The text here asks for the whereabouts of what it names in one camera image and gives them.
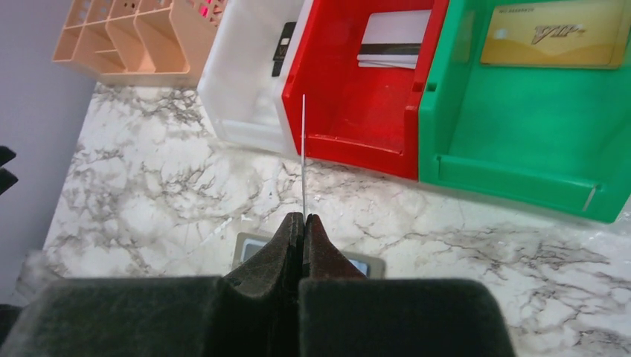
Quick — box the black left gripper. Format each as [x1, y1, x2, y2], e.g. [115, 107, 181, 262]
[0, 146, 19, 195]

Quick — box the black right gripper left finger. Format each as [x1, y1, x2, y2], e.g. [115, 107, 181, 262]
[1, 213, 305, 356]

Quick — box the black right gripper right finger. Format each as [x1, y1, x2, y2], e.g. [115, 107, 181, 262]
[298, 214, 515, 356]

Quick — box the grey metal card holder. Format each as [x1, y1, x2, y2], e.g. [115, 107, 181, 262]
[231, 232, 385, 279]

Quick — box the peach plastic desk organizer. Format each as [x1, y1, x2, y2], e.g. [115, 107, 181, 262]
[52, 0, 228, 88]

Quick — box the red plastic bin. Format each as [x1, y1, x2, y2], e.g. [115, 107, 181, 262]
[281, 1, 449, 180]

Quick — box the white plastic bin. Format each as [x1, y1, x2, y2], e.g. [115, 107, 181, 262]
[197, 0, 313, 158]

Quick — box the green plastic bin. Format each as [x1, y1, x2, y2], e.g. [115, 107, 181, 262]
[419, 1, 630, 223]

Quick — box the white magnetic stripe card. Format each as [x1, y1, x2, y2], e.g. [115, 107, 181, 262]
[356, 10, 431, 69]

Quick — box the black card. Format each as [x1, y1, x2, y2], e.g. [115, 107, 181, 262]
[272, 22, 297, 77]

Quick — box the gold card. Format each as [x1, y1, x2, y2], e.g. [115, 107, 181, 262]
[481, 1, 630, 69]

